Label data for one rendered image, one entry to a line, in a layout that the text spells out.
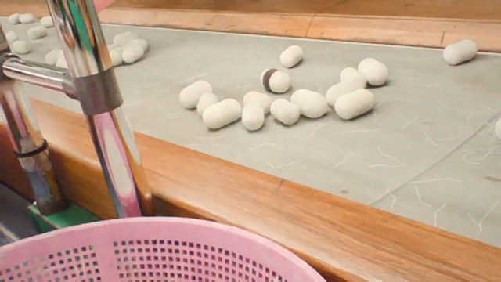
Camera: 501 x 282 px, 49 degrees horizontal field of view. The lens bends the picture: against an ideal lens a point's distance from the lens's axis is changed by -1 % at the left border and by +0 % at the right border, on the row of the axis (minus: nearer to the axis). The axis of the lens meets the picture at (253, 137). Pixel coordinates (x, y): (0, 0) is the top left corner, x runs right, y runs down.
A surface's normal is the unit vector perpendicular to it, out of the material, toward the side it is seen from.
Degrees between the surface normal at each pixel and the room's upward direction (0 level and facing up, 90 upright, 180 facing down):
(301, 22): 45
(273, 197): 0
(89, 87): 90
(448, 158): 0
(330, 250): 0
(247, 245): 75
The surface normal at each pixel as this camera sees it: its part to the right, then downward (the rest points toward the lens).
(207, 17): -0.62, -0.34
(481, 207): -0.18, -0.89
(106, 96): 0.57, 0.24
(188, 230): -0.47, 0.19
